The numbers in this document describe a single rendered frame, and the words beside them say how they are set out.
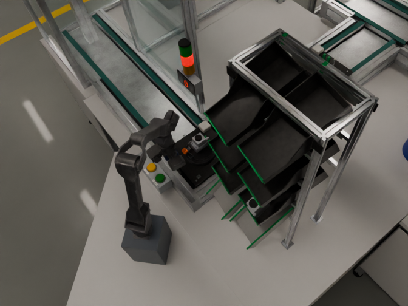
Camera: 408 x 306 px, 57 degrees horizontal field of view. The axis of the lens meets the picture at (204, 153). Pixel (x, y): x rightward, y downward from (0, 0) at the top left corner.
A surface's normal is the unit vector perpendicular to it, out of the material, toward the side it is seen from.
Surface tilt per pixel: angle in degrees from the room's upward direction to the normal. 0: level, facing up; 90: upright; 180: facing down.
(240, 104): 25
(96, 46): 0
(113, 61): 0
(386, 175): 0
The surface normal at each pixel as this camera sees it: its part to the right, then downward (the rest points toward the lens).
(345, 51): -0.08, -0.52
